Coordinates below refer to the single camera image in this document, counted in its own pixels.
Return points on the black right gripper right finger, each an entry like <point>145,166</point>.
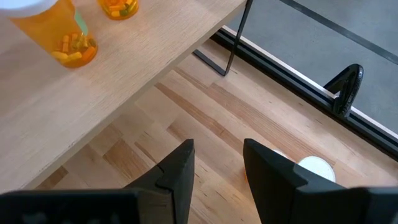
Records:
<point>280,193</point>

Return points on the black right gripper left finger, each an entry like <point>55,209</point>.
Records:
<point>174,186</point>

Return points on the black frame clamp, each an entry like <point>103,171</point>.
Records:
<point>349,84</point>

